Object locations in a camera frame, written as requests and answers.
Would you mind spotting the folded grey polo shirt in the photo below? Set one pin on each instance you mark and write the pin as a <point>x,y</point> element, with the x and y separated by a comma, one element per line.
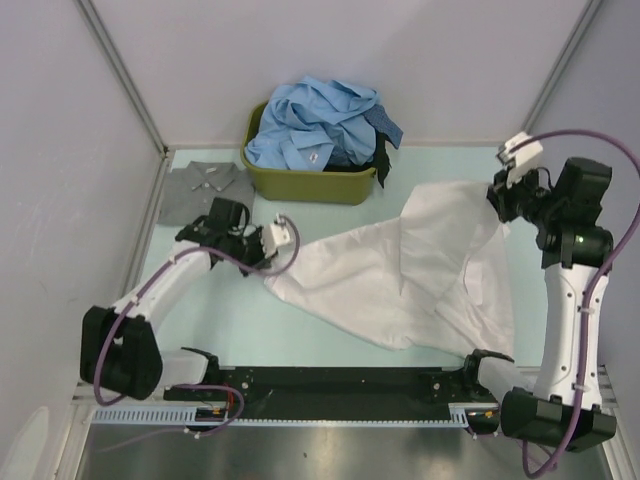
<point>189,192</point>

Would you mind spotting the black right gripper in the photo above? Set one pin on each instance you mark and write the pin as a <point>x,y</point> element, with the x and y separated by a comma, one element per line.
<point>500,194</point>

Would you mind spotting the light blue long sleeve shirt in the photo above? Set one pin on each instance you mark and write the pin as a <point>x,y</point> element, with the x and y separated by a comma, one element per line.
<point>305,123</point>

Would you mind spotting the dark blue patterned shirt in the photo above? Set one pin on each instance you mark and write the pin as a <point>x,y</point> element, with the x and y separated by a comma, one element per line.
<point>378,118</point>

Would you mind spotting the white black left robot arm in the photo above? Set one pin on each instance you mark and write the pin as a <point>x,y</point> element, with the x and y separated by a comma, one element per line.
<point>119,348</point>

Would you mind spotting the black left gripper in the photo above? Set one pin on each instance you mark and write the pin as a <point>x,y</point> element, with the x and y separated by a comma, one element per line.
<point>261,261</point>

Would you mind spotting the white long sleeve shirt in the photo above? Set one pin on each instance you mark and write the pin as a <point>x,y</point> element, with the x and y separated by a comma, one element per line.
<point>434,276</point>

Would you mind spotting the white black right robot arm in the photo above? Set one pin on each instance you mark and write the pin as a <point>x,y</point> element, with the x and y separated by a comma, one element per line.
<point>563,406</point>

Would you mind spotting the white slotted cable duct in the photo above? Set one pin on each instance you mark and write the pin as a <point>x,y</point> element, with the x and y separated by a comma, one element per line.
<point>206,417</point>

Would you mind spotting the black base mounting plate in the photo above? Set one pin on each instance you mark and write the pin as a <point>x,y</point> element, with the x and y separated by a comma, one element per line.
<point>360,394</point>

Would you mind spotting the olive green plastic basket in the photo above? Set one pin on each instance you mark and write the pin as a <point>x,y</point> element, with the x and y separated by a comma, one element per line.
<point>333,187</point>

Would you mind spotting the black garment in basket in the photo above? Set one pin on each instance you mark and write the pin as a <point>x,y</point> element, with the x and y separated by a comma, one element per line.
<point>380,159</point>

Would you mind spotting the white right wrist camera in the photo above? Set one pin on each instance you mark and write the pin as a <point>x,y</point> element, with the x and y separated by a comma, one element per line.
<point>518,156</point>

